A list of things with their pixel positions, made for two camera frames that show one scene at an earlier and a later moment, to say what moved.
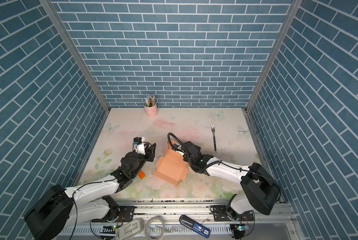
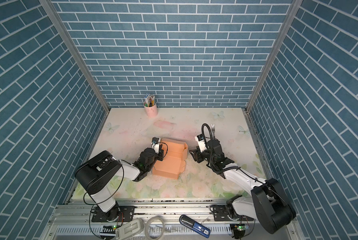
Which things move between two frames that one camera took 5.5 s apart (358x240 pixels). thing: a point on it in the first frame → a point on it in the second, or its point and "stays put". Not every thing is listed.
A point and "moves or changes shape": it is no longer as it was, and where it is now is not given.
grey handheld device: (129, 229) stays put
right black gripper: (186, 159) → (197, 155)
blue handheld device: (195, 226) stays put
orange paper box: (172, 167) moves or changes shape
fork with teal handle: (213, 128) stays put
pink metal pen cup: (151, 111) stays put
